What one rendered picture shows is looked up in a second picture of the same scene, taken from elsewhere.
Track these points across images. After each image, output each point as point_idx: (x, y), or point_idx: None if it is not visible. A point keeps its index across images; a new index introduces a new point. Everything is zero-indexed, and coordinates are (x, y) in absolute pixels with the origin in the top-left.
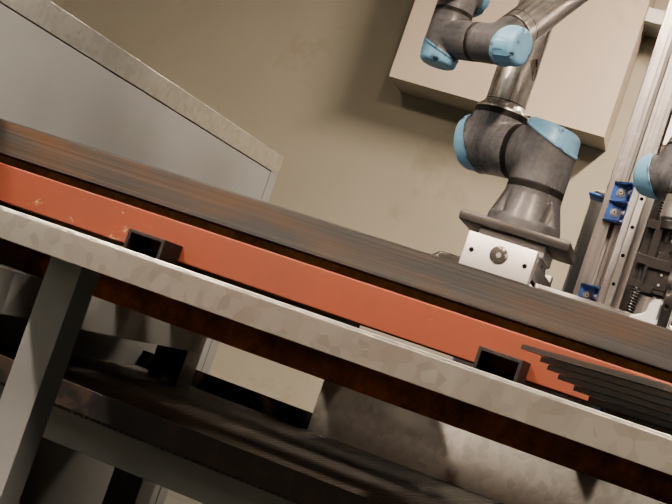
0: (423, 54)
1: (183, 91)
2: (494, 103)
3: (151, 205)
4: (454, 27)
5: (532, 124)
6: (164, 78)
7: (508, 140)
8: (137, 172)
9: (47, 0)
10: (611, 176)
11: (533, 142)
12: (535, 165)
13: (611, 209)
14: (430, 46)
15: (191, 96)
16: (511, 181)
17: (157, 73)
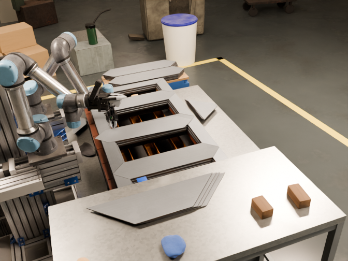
0: (80, 125)
1: (148, 179)
2: (37, 126)
3: None
4: (80, 111)
5: (45, 120)
6: (162, 176)
7: (44, 130)
8: None
9: (227, 158)
10: (13, 118)
11: (48, 124)
12: (50, 129)
13: (17, 126)
14: (80, 121)
15: (142, 181)
16: (48, 138)
17: (168, 174)
